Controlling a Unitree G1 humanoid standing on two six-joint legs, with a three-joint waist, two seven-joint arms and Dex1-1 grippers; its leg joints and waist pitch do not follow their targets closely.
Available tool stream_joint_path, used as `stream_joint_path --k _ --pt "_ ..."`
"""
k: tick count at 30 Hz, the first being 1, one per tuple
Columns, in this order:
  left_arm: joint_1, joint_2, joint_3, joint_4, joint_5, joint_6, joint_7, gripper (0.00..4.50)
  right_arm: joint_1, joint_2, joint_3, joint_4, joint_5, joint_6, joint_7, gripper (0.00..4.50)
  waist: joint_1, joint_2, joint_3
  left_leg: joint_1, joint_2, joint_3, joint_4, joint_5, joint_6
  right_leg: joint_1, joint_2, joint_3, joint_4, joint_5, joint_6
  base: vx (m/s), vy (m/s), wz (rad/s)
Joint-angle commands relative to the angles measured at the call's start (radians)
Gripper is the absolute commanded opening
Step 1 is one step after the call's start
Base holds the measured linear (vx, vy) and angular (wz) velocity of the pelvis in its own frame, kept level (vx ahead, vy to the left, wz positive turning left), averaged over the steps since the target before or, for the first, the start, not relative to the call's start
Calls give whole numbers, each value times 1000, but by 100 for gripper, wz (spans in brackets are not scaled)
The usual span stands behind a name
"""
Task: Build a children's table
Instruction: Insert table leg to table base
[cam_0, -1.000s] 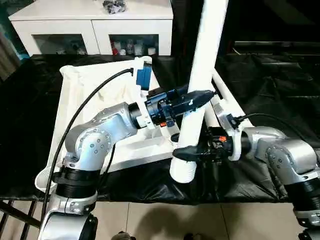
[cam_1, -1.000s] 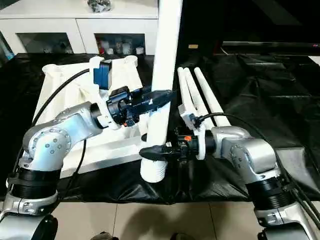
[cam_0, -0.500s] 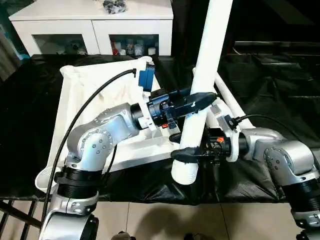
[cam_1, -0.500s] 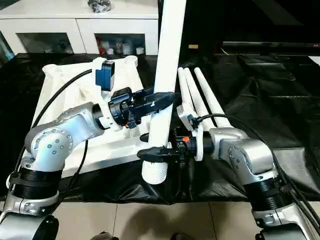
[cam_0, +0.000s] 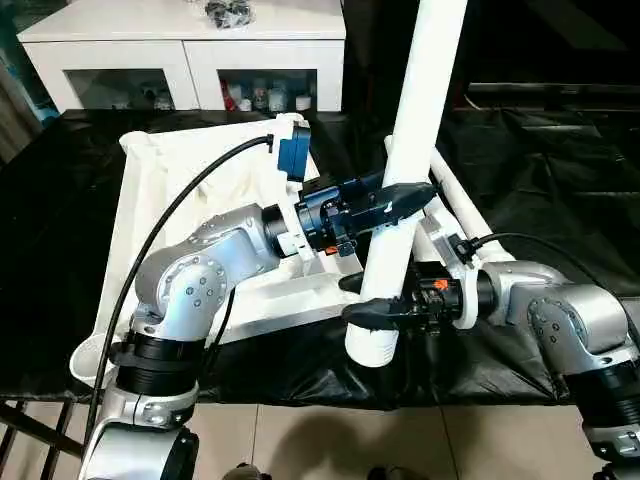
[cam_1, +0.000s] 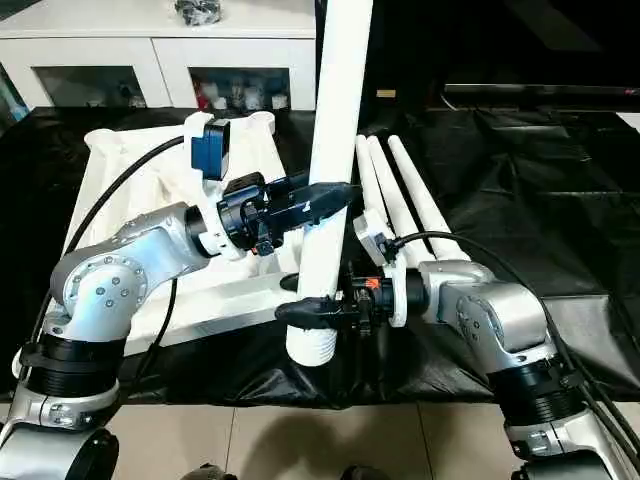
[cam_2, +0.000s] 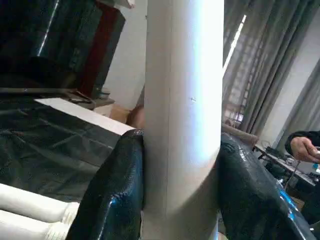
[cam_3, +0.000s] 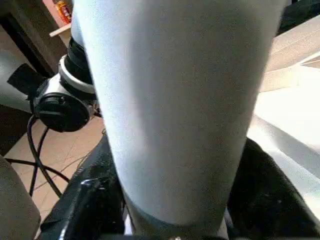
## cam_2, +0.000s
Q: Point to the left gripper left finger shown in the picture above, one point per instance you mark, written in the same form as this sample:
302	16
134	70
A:
112	200

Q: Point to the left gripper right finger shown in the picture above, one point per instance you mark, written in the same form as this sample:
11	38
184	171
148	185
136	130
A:
255	205

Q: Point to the white plastic table leg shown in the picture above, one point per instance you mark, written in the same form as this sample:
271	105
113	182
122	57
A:
182	125
25	227
30	200

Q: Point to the black side table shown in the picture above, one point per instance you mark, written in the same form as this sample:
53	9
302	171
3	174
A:
40	91

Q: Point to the sheer window curtain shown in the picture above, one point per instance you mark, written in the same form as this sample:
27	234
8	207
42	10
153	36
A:
265	60

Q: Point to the dark red tall panel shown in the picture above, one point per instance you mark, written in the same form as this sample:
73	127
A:
102	50

